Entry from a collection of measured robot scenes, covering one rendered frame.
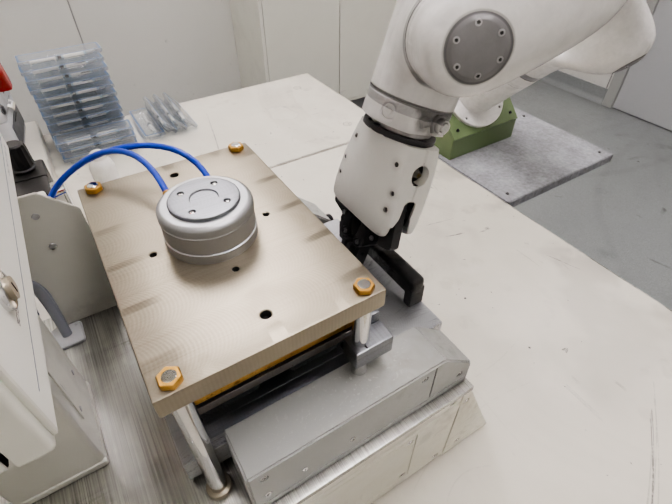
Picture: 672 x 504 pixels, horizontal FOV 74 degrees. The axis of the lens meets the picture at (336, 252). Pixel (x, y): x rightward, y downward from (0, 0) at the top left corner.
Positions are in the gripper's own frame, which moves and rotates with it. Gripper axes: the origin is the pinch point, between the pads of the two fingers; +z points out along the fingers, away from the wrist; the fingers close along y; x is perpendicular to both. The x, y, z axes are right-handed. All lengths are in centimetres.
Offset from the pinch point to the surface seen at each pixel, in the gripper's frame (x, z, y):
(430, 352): 0.3, 1.3, -14.7
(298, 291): 14.7, -5.2, -10.1
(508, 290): -41.9, 12.5, -0.7
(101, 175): 14, 22, 61
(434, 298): -29.8, 16.9, 5.1
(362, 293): 11.1, -6.8, -13.1
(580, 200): -208, 32, 61
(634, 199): -231, 24, 46
